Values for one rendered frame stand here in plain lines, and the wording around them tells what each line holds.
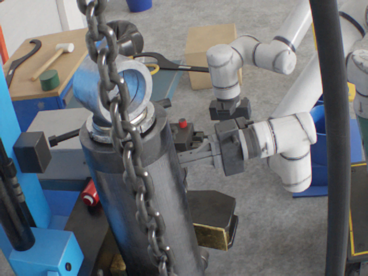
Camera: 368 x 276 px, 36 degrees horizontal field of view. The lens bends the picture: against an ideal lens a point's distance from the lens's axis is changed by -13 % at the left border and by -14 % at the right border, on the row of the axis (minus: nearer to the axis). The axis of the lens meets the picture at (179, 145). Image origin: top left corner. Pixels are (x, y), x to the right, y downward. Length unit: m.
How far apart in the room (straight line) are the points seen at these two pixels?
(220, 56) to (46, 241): 0.79
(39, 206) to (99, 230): 0.21
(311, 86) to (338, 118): 1.41
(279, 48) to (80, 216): 0.81
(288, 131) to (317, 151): 1.79
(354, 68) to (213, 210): 1.05
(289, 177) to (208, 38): 2.94
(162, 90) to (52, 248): 0.98
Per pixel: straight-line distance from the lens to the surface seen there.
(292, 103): 1.75
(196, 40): 4.51
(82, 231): 1.85
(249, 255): 3.15
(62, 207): 3.39
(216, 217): 1.89
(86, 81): 1.41
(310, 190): 3.45
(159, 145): 1.45
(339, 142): 0.36
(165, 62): 2.59
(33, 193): 1.85
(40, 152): 1.73
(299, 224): 3.27
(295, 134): 1.57
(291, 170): 1.63
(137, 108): 1.44
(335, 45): 0.33
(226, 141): 1.54
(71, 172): 2.06
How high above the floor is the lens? 2.26
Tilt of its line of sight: 35 degrees down
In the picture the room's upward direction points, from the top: 13 degrees counter-clockwise
